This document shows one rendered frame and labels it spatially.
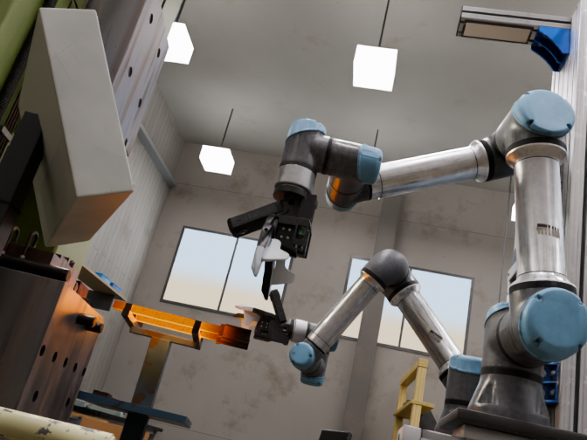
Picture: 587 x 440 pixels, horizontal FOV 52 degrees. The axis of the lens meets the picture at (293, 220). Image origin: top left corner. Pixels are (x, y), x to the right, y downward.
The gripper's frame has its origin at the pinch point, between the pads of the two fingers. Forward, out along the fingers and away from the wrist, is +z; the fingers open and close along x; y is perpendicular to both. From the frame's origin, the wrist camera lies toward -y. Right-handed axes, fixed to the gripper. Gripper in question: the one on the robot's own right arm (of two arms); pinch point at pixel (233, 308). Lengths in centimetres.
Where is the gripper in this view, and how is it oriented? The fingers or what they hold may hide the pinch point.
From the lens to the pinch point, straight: 199.5
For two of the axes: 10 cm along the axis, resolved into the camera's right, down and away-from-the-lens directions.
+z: -9.7, -2.5, -0.6
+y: -2.1, 9.0, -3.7
